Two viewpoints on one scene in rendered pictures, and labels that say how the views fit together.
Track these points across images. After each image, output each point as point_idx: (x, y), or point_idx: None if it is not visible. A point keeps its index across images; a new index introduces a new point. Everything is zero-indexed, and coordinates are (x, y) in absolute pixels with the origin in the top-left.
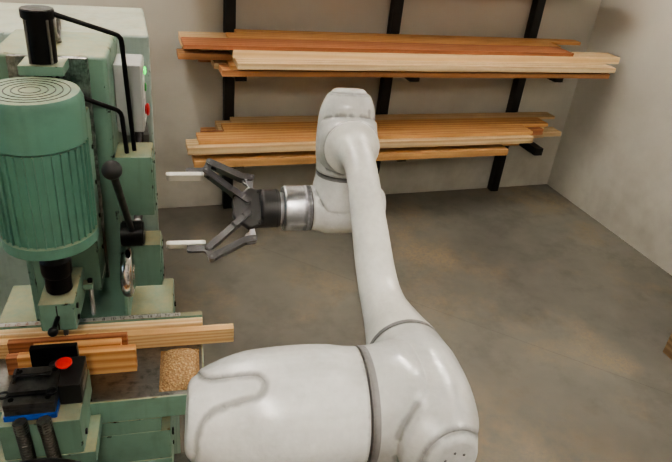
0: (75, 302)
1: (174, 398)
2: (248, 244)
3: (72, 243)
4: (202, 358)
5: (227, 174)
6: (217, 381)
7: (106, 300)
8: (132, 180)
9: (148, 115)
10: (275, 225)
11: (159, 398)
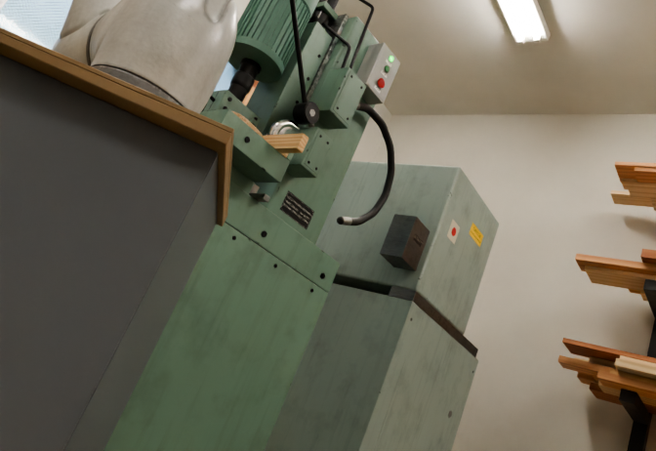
0: (229, 94)
1: (210, 112)
2: None
3: (251, 36)
4: (261, 137)
5: None
6: None
7: (264, 188)
8: (330, 84)
9: (379, 85)
10: None
11: (203, 111)
